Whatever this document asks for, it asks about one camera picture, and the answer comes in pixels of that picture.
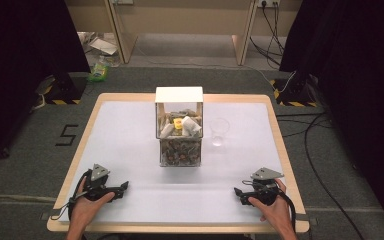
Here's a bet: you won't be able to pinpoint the white wall power outlet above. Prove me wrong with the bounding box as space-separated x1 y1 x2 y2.
256 0 281 9

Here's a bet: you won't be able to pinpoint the black floor cable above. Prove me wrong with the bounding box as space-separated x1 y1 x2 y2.
275 111 368 240

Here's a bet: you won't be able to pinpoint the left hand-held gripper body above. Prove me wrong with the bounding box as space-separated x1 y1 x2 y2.
78 163 125 203

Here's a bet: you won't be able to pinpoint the beige wooden desk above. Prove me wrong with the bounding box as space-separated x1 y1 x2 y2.
64 0 302 67

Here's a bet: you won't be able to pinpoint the right hand-held gripper cable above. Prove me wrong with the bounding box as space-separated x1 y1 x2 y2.
275 185 298 232

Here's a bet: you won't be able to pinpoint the pile of tea bags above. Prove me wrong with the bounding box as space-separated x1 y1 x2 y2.
158 109 204 139

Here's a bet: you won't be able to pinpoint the black stand base striped tape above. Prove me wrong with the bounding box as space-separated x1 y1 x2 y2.
43 72 88 106
269 77 318 108

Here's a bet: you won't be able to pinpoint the person's right hand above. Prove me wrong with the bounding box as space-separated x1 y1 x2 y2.
247 177 293 232

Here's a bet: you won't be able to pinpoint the black power cables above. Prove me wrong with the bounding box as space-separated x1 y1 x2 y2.
249 2 287 67

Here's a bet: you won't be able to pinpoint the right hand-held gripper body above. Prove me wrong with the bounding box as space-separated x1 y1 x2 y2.
241 166 286 207

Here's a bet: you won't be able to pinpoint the clear storage box white lid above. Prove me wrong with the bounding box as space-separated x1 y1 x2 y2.
154 86 205 168

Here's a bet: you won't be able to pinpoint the green packet on floor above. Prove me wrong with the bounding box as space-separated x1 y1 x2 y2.
87 55 110 83

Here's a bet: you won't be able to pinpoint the white table mat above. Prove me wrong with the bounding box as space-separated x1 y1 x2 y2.
67 100 296 224

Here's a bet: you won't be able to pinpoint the black curtain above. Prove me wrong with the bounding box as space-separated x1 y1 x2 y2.
279 0 384 231
0 0 92 169

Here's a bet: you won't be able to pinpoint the left hand-held gripper cable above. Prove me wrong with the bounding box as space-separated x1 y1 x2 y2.
49 169 93 222

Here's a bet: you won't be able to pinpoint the heap of papers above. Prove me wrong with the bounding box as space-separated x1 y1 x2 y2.
77 31 121 58

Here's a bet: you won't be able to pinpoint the clear plastic cup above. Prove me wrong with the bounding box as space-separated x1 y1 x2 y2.
209 117 231 147

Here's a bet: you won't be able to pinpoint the person's left hand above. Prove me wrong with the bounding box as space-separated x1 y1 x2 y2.
68 175 116 231

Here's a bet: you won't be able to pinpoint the wooden table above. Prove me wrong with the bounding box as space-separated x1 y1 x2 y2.
46 92 311 234

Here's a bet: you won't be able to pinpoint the hand-held gripper cable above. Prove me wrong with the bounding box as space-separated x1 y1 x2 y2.
49 169 93 222
275 185 298 232

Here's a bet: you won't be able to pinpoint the pile of brown patterned packets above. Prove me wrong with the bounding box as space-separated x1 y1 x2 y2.
160 138 202 166

